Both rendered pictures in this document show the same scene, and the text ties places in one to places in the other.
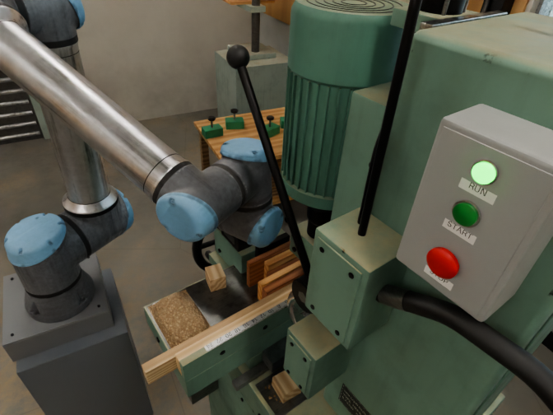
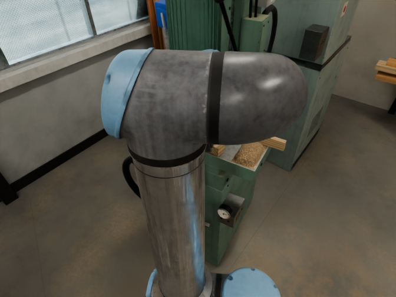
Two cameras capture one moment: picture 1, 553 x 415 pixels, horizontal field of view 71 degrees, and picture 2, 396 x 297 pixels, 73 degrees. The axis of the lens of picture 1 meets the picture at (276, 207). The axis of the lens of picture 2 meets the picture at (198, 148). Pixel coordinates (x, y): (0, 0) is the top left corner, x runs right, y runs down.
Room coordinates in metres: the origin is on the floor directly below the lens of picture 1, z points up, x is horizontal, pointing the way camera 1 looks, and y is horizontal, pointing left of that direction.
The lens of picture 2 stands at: (0.95, 0.82, 1.61)
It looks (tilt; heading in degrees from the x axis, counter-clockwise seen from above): 42 degrees down; 249
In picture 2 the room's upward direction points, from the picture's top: 1 degrees counter-clockwise
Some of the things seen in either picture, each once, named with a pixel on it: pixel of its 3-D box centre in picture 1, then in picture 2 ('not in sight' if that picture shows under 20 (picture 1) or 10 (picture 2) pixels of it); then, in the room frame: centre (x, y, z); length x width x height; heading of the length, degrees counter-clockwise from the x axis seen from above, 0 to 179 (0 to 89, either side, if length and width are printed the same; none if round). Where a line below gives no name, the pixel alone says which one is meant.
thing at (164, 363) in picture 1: (289, 294); (208, 121); (0.57, -0.04, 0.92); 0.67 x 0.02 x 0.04; 128
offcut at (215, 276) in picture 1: (215, 277); (217, 148); (0.60, 0.13, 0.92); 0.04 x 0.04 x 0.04; 26
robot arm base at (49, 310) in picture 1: (57, 286); not in sight; (0.74, 0.64, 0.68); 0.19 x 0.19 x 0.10
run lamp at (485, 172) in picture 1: (483, 173); not in sight; (0.25, -0.15, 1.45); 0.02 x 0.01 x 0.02; 38
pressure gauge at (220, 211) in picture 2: not in sight; (225, 212); (0.61, 0.24, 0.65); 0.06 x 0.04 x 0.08; 128
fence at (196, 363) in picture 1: (308, 298); not in sight; (0.55, -0.08, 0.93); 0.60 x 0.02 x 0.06; 128
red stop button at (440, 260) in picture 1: (442, 263); not in sight; (0.25, -0.15, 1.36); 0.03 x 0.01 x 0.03; 38
